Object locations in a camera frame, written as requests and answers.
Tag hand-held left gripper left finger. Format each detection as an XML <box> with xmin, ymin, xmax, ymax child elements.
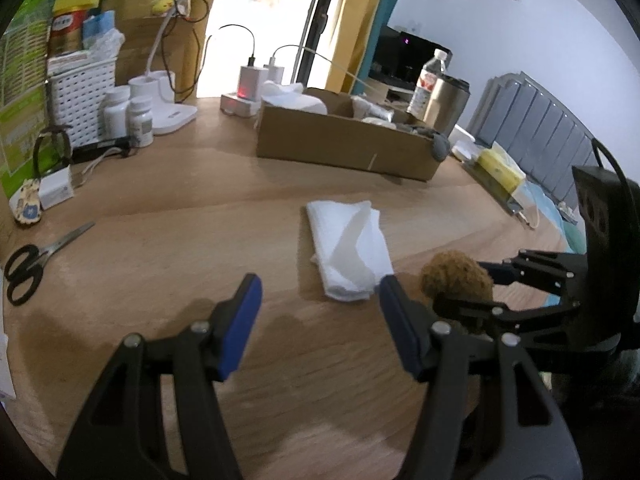
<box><xmin>57</xmin><ymin>273</ymin><xmax>263</xmax><ymax>480</ymax></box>

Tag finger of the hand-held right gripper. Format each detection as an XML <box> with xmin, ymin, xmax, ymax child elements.
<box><xmin>477</xmin><ymin>249</ymin><xmax>588</xmax><ymax>306</ymax></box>
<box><xmin>432</xmin><ymin>295</ymin><xmax>583</xmax><ymax>348</ymax></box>

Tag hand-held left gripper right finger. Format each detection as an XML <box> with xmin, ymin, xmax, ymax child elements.
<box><xmin>378</xmin><ymin>275</ymin><xmax>583</xmax><ymax>480</ymax></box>

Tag brown fuzzy ball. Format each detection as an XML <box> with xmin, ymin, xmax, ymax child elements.
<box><xmin>419</xmin><ymin>251</ymin><xmax>493</xmax><ymax>306</ymax></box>

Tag white paper towel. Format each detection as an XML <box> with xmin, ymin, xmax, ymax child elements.
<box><xmin>306</xmin><ymin>200</ymin><xmax>396</xmax><ymax>303</ymax></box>

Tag grey cloth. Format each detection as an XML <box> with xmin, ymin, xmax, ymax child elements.
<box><xmin>397</xmin><ymin>122</ymin><xmax>451</xmax><ymax>162</ymax></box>

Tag blue bedding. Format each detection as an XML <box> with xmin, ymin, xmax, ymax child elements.
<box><xmin>525</xmin><ymin>180</ymin><xmax>588</xmax><ymax>256</ymax></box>

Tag yellow tissue pack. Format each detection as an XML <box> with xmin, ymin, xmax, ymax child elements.
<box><xmin>475</xmin><ymin>147</ymin><xmax>527</xmax><ymax>193</ymax></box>

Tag steel tumbler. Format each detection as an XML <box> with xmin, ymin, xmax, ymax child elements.
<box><xmin>425</xmin><ymin>75</ymin><xmax>472</xmax><ymax>138</ymax></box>

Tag clear water bottle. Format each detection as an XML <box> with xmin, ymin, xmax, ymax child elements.
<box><xmin>406</xmin><ymin>49</ymin><xmax>453</xmax><ymax>118</ymax></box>

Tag clear plastic bag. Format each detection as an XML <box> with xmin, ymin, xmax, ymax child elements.
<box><xmin>350</xmin><ymin>94</ymin><xmax>396</xmax><ymax>121</ymax></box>

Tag white cabinet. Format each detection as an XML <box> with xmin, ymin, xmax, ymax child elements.
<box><xmin>367</xmin><ymin>77</ymin><xmax>418</xmax><ymax>106</ymax></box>

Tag white desk lamp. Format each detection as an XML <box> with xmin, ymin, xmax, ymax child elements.
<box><xmin>127</xmin><ymin>0</ymin><xmax>281</xmax><ymax>136</ymax></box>

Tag white charging dock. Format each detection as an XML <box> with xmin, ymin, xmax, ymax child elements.
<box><xmin>220</xmin><ymin>91</ymin><xmax>262</xmax><ymax>117</ymax></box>

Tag black scissors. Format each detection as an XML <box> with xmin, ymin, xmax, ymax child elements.
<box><xmin>4</xmin><ymin>221</ymin><xmax>96</xmax><ymax>306</ymax></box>

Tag black flashlight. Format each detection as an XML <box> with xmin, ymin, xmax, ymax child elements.
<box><xmin>72</xmin><ymin>137</ymin><xmax>133</xmax><ymax>161</ymax></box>

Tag small white box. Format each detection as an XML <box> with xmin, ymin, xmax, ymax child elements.
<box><xmin>37</xmin><ymin>169</ymin><xmax>76</xmax><ymax>210</ymax></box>

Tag black monitor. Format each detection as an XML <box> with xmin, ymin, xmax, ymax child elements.
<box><xmin>372</xmin><ymin>25</ymin><xmax>453</xmax><ymax>86</ymax></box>

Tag white paper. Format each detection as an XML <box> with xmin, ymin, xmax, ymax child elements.
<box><xmin>0</xmin><ymin>332</ymin><xmax>18</xmax><ymax>401</ymax></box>

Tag yellow blue toy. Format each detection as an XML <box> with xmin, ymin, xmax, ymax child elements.
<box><xmin>10</xmin><ymin>179</ymin><xmax>43</xmax><ymax>225</ymax></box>

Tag white plastic basket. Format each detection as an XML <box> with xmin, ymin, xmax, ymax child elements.
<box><xmin>46</xmin><ymin>56</ymin><xmax>118</xmax><ymax>143</ymax></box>

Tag teal curtain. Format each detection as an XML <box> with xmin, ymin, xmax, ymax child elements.
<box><xmin>360</xmin><ymin>0</ymin><xmax>413</xmax><ymax>81</ymax></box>

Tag green printed bag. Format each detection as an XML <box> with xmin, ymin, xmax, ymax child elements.
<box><xmin>0</xmin><ymin>0</ymin><xmax>60</xmax><ymax>201</ymax></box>

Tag blue packet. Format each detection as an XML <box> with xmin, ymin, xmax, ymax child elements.
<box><xmin>82</xmin><ymin>10</ymin><xmax>118</xmax><ymax>51</ymax></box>

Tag red yellow can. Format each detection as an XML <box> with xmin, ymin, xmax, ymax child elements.
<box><xmin>48</xmin><ymin>0</ymin><xmax>101</xmax><ymax>58</ymax></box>

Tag white charging cable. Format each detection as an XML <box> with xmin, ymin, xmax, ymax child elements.
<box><xmin>270</xmin><ymin>45</ymin><xmax>371</xmax><ymax>93</ymax></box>

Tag black charging cable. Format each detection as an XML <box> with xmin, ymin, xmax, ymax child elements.
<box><xmin>217</xmin><ymin>24</ymin><xmax>258</xmax><ymax>68</ymax></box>

